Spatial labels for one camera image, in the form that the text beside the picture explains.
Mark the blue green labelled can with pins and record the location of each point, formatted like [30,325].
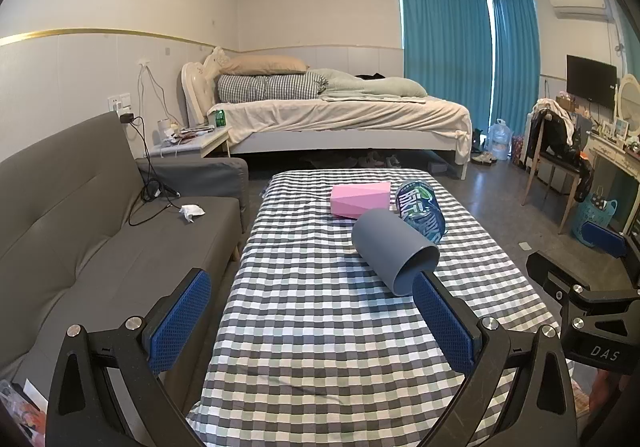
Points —
[420,212]

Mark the grey cup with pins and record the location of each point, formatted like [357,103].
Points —
[387,244]

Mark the white air conditioner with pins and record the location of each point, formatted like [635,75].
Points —
[580,2]

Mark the grey sofa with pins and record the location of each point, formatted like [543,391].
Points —
[75,237]

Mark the beige pillow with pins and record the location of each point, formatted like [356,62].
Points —
[262,64]

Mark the black television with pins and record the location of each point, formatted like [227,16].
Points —
[590,79]

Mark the white shoes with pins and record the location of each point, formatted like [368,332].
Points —
[482,158]

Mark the white dressing table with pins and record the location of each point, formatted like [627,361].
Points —
[612,162]

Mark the white crumpled tissue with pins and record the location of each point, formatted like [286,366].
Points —
[191,212]

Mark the pink box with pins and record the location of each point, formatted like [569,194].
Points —
[360,199]

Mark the white wall socket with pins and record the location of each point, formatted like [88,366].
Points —
[119,103]

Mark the clothes pile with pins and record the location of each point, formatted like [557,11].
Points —
[552,124]

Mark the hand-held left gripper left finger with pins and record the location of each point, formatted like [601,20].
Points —
[181,322]

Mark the small white cup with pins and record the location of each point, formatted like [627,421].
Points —
[164,127]

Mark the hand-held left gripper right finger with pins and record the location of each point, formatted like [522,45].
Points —
[445,322]

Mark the green bottle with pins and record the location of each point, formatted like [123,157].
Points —
[220,118]

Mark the white nightstand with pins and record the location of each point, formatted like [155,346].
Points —
[200,141]

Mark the wooden chair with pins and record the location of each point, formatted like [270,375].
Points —
[547,167]

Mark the white vanity mirror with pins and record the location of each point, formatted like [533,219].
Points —
[629,102]

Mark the clear water jug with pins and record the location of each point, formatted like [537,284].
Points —
[499,141]

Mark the wide teal curtain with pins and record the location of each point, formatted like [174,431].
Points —
[442,47]

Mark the blue laundry basket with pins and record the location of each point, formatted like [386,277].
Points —
[595,219]

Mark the colourful packet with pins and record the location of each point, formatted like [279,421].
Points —
[20,404]

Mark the white bed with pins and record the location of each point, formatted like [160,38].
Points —
[350,137]

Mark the narrow teal curtain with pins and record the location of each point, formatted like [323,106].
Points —
[515,57]

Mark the light green blanket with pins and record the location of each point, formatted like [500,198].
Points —
[370,86]

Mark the checkered quilt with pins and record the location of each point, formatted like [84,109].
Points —
[265,87]

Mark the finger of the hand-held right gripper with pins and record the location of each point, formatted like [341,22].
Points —
[550,272]
[604,238]

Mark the checkered tablecloth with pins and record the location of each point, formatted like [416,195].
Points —
[310,287]

